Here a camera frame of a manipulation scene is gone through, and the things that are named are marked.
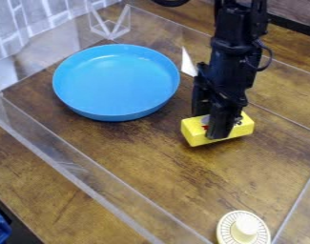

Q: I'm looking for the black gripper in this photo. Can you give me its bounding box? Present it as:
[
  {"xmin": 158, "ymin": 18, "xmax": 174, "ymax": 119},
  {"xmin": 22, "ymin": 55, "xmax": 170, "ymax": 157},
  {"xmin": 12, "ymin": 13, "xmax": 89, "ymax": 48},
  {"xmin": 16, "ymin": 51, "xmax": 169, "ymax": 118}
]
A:
[{"xmin": 192, "ymin": 37, "xmax": 267, "ymax": 139}]

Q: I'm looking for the yellow butter brick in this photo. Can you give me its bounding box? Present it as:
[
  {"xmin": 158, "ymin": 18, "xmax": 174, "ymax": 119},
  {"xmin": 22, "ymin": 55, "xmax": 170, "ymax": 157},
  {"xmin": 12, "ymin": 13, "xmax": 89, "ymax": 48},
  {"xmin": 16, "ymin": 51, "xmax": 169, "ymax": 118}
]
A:
[{"xmin": 182, "ymin": 112, "xmax": 256, "ymax": 147}]

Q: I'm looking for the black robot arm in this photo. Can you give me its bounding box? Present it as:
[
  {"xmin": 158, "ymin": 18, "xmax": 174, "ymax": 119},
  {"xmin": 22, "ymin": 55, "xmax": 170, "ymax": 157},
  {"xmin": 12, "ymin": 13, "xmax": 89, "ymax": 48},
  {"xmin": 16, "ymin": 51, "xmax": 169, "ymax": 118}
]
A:
[{"xmin": 192, "ymin": 0, "xmax": 272, "ymax": 139}]

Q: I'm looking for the blue round tray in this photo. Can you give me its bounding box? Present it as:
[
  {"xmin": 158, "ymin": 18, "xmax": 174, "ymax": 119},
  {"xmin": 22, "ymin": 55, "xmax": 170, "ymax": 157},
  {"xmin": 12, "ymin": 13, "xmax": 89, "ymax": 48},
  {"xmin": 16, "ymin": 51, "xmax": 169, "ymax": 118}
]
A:
[{"xmin": 53, "ymin": 44, "xmax": 181, "ymax": 122}]

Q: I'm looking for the cream round lid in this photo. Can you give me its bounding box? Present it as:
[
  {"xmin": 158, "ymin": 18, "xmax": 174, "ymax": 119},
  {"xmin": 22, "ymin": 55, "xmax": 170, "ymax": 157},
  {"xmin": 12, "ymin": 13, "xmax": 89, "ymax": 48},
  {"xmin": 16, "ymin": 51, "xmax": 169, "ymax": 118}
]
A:
[{"xmin": 216, "ymin": 211, "xmax": 271, "ymax": 244}]

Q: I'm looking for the clear acrylic barrier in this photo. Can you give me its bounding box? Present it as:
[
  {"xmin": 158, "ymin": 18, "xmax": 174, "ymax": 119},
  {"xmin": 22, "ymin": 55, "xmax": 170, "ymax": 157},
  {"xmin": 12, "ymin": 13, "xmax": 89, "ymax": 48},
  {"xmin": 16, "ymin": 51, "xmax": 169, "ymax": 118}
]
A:
[{"xmin": 0, "ymin": 94, "xmax": 212, "ymax": 244}]

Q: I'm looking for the black cable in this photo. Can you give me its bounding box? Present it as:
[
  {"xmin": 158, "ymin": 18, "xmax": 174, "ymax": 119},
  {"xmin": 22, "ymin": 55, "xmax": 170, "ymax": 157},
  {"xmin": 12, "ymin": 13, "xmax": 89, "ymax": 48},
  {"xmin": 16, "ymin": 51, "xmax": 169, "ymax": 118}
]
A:
[{"xmin": 150, "ymin": 0, "xmax": 193, "ymax": 8}]

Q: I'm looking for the clear acrylic corner bracket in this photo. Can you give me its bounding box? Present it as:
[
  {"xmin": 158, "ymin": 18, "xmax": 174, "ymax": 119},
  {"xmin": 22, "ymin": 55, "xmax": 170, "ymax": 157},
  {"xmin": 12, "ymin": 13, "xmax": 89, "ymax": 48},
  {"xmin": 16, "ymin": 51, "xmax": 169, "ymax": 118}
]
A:
[{"xmin": 88, "ymin": 1, "xmax": 132, "ymax": 41}]

